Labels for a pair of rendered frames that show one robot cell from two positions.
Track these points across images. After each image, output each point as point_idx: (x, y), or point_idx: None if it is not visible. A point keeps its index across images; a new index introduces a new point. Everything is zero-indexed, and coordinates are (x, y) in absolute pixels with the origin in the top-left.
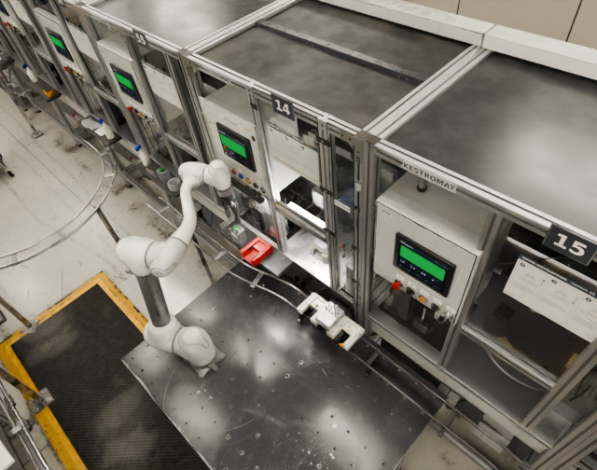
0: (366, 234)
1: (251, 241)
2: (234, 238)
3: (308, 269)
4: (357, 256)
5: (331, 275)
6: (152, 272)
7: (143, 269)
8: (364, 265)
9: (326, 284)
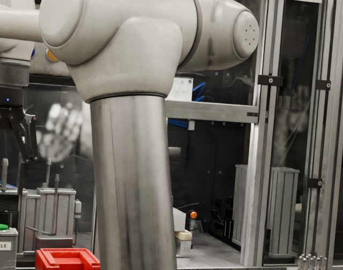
0: None
1: (42, 256)
2: None
3: (181, 266)
4: (325, 105)
5: (257, 218)
6: (240, 27)
7: (181, 48)
8: (337, 117)
9: (238, 267)
